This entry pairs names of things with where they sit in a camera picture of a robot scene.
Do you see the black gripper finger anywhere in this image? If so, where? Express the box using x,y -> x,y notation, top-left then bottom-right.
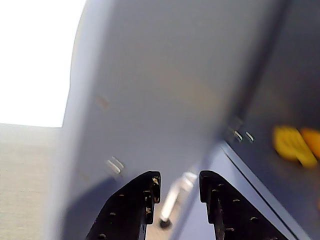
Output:
86,170 -> 162,240
199,170 -> 286,240

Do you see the blue cabinet door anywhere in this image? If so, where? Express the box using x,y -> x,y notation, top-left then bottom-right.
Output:
44,0 -> 320,240

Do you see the blue oven door with window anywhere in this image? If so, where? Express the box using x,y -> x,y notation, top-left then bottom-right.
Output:
224,0 -> 320,240

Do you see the yellow toy item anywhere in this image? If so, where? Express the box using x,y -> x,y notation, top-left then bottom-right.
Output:
271,124 -> 319,169

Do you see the orange toy item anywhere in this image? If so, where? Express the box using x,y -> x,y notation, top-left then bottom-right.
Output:
299,127 -> 320,161

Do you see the silver door handle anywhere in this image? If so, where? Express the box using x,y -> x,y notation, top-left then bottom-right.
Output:
159,171 -> 199,229

